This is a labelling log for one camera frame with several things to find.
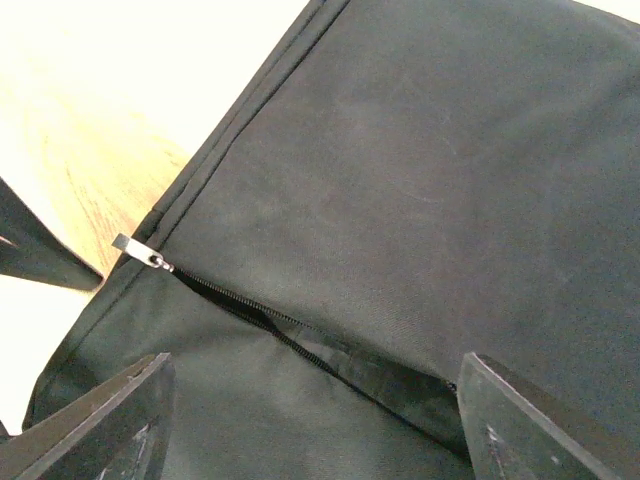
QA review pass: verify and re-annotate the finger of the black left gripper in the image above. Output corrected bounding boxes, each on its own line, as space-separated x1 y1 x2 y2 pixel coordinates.
1 180 103 291

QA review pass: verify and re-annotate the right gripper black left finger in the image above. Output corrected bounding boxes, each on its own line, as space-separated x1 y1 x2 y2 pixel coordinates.
1 353 175 479

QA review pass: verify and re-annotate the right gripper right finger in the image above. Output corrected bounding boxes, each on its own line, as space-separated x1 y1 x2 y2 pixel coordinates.
457 352 639 479

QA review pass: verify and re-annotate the black backpack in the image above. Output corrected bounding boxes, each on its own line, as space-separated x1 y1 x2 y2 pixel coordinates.
23 1 639 479

